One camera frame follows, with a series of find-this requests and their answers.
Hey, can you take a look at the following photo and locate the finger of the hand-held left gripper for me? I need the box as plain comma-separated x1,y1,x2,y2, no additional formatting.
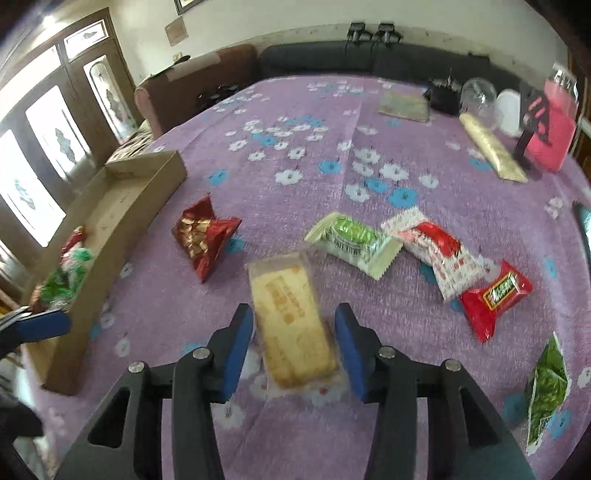
0,305,72,355

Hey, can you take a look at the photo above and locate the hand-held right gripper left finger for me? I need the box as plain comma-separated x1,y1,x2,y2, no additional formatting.
55,302,257,480

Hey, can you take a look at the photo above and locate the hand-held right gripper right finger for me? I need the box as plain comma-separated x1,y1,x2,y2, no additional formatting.
335,302,536,480

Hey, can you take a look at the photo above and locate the clear biscuit packet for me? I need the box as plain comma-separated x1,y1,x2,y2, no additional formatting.
245,251,345,398

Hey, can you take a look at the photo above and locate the cardboard box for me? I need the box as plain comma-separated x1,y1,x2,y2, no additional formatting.
21,150,188,397

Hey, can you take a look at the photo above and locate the small green white packet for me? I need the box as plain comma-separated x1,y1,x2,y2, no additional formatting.
60,247,95,278
33,270,77,311

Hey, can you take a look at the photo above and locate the small red snack packet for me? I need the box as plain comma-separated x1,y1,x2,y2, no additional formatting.
60,226,88,252

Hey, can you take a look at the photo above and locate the green white snack packet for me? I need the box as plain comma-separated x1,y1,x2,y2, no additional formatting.
304,212,403,280

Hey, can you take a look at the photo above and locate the red gold snack packet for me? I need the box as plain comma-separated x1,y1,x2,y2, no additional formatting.
172,195,243,283

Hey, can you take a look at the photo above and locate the red white snack packet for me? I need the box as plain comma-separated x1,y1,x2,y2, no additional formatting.
381,206,485,303

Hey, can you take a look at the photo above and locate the red packet with green label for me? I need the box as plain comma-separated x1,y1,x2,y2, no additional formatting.
458,259,533,343

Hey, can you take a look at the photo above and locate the green leafy print packet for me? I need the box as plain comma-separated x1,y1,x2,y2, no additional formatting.
524,332,570,455

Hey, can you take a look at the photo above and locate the wooden glass door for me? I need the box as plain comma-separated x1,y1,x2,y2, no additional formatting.
0,9,139,289

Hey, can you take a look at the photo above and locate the purple floral tablecloth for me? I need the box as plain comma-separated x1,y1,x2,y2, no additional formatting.
23,74,591,480

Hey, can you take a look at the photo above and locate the long yellow biscuit packet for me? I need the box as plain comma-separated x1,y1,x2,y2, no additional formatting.
458,113,528,182

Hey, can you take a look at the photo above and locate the flat greenish packet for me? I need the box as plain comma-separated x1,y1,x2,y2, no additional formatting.
376,91,431,122

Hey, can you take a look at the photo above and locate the brown armchair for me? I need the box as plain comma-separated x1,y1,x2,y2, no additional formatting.
134,44,259,137

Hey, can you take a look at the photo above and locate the black pouch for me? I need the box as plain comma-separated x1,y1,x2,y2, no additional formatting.
422,76,462,116

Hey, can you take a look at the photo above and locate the white rounded object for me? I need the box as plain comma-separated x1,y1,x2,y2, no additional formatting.
496,89,522,137

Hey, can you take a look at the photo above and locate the dark grey sofa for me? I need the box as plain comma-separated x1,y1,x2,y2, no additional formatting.
256,41,522,95

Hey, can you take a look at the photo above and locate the pink bag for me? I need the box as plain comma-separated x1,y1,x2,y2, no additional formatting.
524,65,580,174

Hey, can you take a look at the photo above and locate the black phone stand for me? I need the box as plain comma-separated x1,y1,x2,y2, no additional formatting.
512,88,552,163

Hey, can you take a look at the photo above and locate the black clamp device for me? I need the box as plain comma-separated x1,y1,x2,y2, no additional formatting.
373,21,402,47
345,21,372,47

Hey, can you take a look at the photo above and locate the pink wall notice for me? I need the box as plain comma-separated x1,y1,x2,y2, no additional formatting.
165,17,187,47

